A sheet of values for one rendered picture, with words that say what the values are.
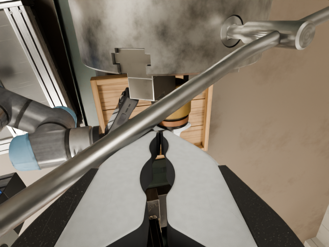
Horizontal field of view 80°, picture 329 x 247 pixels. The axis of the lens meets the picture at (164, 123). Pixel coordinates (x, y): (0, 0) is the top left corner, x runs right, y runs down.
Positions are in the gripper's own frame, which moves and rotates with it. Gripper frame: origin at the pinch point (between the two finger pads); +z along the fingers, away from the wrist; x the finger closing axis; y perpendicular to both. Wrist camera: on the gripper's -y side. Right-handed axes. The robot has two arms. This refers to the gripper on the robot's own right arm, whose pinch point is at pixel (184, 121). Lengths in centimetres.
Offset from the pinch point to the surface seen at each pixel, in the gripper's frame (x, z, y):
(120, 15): 13.2, -12.0, -21.4
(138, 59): 13.2, -10.5, -16.8
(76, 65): -54, -31, -4
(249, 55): 23.3, -2.4, -18.2
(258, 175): -108, 127, 143
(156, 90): 11.8, -8.3, -12.1
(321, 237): -100, 273, 306
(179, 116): 4.2, -2.6, -3.6
